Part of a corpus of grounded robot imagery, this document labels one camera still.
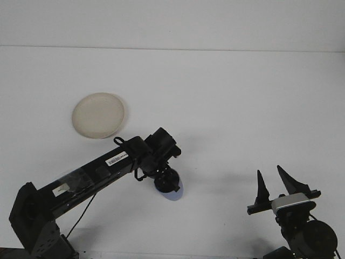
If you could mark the pale blue cup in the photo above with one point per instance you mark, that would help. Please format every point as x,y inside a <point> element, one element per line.
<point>178,195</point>

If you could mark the pale round plate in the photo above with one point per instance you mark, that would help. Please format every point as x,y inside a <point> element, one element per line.
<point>98,116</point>

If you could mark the dark brown stand edge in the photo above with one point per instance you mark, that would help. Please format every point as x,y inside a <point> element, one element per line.
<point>10,254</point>

